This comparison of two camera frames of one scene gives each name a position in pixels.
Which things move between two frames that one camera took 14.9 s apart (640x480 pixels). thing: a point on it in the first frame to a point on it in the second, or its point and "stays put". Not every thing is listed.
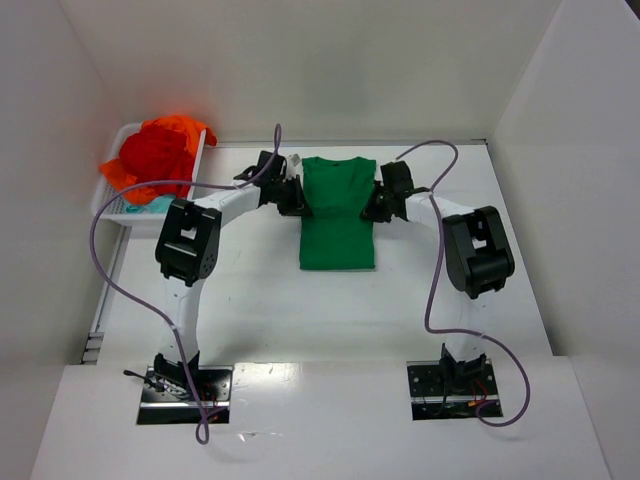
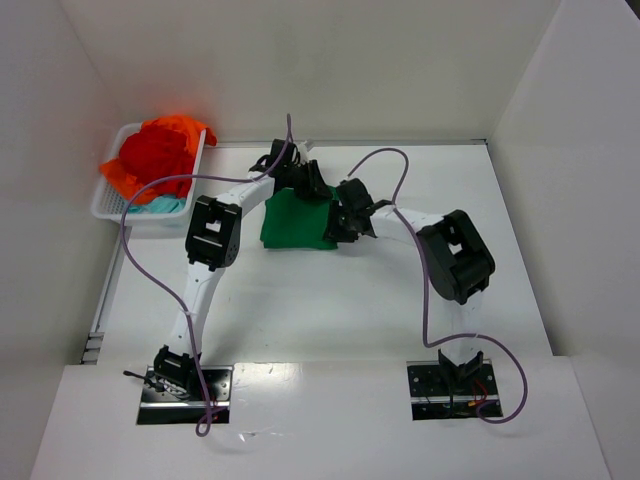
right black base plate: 435,397 stays put
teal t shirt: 159,205 stays put
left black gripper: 292,197 to 310,183
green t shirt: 335,236 to 290,221
